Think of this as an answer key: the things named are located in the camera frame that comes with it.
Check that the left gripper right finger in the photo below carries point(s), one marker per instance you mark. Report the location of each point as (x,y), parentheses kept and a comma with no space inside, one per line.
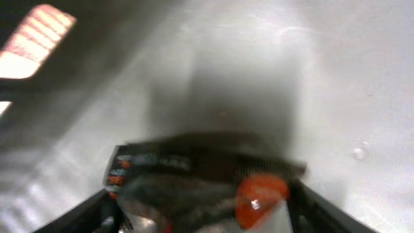
(310,212)

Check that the black red snack packet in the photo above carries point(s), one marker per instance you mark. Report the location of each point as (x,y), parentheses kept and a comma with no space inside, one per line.
(196,181)

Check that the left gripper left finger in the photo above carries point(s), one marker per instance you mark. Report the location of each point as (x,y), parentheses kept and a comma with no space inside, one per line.
(99,213)

